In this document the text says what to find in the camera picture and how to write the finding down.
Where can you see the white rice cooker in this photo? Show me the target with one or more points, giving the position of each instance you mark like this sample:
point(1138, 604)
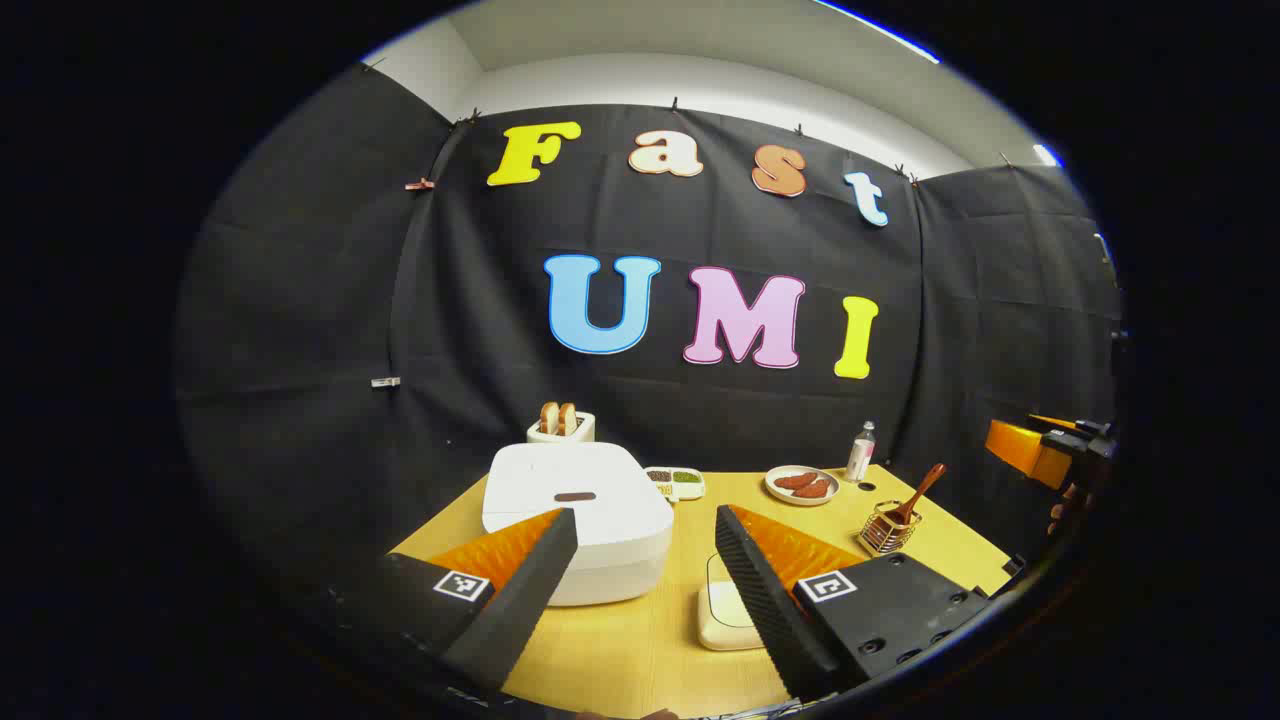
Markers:
point(620, 540)

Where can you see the black backdrop cloth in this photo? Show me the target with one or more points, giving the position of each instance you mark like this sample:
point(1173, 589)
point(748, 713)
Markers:
point(450, 300)

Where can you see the white divided dish of beans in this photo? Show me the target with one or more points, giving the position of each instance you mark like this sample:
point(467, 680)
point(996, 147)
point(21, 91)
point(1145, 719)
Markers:
point(675, 484)

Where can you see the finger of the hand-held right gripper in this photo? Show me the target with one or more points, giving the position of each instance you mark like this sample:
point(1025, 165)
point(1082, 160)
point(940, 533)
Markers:
point(1020, 450)
point(1050, 421)

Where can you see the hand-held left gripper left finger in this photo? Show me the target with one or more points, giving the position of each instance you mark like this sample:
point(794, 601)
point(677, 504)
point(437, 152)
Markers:
point(530, 590)

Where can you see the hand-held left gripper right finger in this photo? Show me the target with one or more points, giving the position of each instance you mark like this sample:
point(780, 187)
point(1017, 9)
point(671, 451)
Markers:
point(760, 600)

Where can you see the white toaster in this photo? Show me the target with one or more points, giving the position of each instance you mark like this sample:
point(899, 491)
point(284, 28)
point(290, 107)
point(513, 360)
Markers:
point(582, 432)

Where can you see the toasted bread slice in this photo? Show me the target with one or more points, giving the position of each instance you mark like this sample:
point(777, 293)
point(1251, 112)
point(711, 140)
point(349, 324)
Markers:
point(549, 418)
point(568, 419)

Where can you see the brown wooden spoon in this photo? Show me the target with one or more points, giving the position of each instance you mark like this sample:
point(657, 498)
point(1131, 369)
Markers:
point(922, 488)

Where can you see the clear tray of rice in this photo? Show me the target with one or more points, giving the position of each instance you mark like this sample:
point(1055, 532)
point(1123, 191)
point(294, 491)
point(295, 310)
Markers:
point(725, 615)

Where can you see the clear bottle with pink label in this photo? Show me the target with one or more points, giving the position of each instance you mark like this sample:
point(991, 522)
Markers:
point(860, 458)

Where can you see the red sausage patty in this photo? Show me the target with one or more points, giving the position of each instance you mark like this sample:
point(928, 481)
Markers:
point(795, 481)
point(812, 489)

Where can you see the white round plate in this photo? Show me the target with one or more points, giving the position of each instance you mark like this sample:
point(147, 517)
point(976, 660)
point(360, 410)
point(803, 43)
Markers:
point(780, 492)

